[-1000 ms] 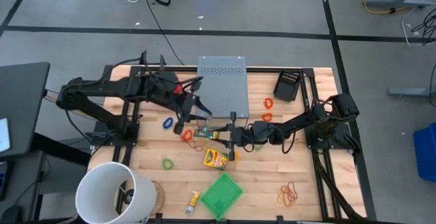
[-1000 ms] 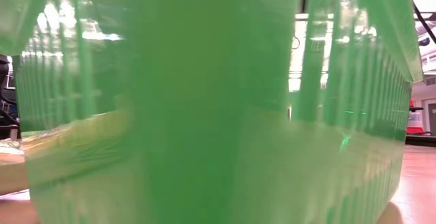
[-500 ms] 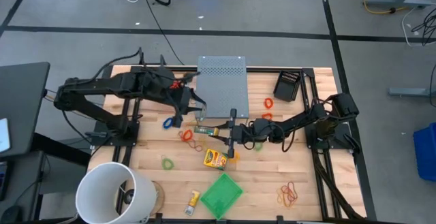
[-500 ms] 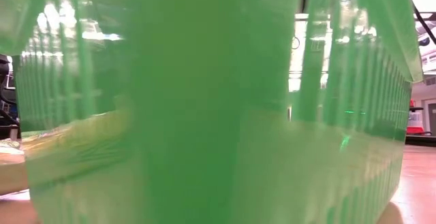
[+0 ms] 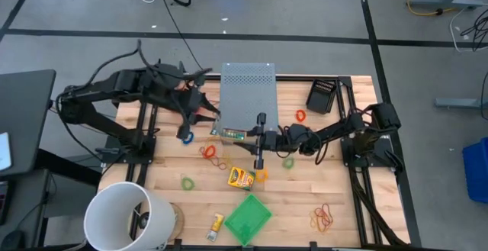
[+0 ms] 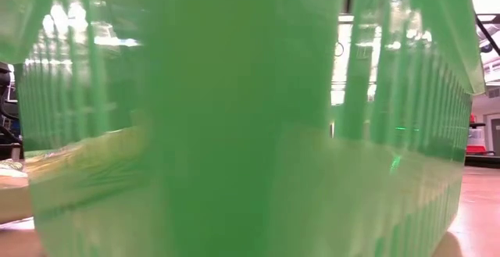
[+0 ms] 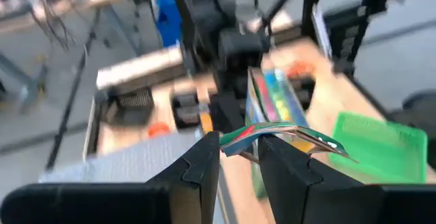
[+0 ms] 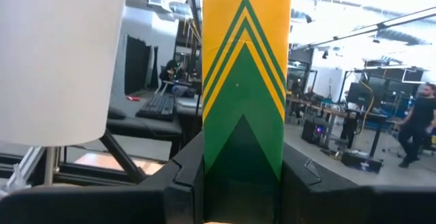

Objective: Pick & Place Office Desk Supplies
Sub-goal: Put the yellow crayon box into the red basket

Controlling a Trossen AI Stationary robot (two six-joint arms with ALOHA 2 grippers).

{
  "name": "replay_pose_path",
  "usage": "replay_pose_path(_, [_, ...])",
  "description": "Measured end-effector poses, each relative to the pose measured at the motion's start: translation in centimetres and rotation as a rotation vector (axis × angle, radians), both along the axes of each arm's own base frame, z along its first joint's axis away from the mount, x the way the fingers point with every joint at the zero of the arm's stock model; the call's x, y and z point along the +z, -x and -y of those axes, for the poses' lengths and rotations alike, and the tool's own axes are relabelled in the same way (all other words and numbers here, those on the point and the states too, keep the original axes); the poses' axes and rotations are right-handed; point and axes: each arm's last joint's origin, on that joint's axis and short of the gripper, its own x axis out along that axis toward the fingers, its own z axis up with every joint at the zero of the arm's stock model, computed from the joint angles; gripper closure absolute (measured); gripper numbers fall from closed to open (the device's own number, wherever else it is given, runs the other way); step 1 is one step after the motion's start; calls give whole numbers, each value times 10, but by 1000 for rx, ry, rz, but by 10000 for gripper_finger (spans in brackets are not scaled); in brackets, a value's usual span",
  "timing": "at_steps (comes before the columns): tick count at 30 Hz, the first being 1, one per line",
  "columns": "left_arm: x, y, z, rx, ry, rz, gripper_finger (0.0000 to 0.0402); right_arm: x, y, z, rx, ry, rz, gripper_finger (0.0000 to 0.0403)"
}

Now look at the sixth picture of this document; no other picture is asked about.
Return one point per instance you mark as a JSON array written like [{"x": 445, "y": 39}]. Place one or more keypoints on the red white container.
[{"x": 477, "y": 149}]

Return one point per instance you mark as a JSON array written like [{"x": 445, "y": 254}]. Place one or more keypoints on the green plastic basket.
[{"x": 234, "y": 132}]

